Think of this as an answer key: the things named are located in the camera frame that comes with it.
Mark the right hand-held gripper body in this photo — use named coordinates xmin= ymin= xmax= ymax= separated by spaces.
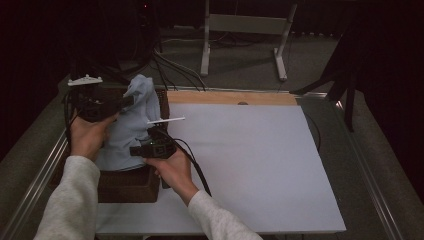
xmin=141 ymin=116 xmax=186 ymax=159

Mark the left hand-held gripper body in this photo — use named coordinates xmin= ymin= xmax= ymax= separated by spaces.
xmin=67 ymin=74 xmax=125 ymax=123

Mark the light blue tank top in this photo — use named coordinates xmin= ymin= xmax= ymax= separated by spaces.
xmin=94 ymin=73 xmax=162 ymax=173

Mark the brown woven basket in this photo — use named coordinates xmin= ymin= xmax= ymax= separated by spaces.
xmin=48 ymin=87 xmax=170 ymax=204

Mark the person's right hand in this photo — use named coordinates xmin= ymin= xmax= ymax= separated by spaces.
xmin=143 ymin=149 xmax=200 ymax=207

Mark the person's left hand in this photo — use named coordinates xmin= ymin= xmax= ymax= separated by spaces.
xmin=69 ymin=113 xmax=119 ymax=163

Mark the dark equipment with red light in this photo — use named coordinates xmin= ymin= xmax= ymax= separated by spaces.
xmin=131 ymin=0 xmax=161 ymax=66

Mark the white metal stand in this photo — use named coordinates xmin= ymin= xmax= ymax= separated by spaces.
xmin=199 ymin=0 xmax=298 ymax=82

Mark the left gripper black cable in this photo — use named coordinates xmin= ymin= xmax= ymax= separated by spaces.
xmin=63 ymin=89 xmax=79 ymax=148

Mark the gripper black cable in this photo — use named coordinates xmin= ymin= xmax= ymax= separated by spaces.
xmin=151 ymin=128 xmax=213 ymax=198
xmin=63 ymin=89 xmax=79 ymax=148

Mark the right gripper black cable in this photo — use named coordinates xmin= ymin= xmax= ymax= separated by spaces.
xmin=151 ymin=128 xmax=213 ymax=198

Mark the bundle of floor cables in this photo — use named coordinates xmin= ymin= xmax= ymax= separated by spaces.
xmin=151 ymin=33 xmax=209 ymax=92

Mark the thin black cable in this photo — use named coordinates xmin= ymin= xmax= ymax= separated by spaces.
xmin=304 ymin=113 xmax=322 ymax=151

